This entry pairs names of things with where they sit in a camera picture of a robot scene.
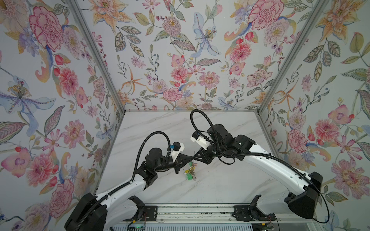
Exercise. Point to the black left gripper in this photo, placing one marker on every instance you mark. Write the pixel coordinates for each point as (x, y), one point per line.
(180, 161)

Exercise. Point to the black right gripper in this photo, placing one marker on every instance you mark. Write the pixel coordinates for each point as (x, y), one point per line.
(201, 153)

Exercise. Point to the silver metal keyring with keys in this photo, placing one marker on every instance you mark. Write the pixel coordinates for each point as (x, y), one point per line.
(192, 167)

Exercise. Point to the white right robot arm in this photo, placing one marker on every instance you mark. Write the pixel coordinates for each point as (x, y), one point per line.
(302, 190)

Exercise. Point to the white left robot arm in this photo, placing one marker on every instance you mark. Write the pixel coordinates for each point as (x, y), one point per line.
(103, 211)

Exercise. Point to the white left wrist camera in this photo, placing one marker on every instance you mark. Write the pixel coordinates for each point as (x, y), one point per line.
(175, 149)

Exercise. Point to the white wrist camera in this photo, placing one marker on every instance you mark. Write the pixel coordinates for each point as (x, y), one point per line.
(175, 149)
(200, 140)

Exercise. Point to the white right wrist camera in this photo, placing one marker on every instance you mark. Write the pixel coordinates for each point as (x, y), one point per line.
(200, 140)

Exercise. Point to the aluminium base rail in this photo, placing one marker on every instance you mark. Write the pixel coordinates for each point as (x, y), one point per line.
(212, 213)

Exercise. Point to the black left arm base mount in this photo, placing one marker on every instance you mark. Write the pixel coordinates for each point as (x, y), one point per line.
(146, 213)

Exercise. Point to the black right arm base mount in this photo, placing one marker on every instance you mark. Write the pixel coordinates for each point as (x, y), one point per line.
(246, 213)

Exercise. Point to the aluminium corner frame post right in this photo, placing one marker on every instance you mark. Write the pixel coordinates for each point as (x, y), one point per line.
(297, 46)

